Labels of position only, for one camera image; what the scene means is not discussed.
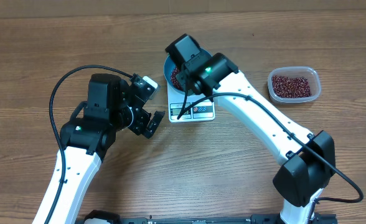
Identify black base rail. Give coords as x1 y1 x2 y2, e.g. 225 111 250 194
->
75 210 338 224

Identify white digital kitchen scale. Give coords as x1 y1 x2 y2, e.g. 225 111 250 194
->
167 84 215 123

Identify clear plastic container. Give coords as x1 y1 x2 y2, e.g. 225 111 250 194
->
267 66 322 104

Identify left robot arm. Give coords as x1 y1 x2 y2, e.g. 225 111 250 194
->
34 73 165 223

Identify red beans in container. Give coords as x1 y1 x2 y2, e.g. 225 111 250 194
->
271 76 312 98

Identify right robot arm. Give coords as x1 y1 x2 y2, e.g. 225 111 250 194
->
165 34 337 223

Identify red beans in bowl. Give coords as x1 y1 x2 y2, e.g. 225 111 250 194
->
170 67 183 91

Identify blue bowl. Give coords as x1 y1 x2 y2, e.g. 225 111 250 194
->
164 49 212 101

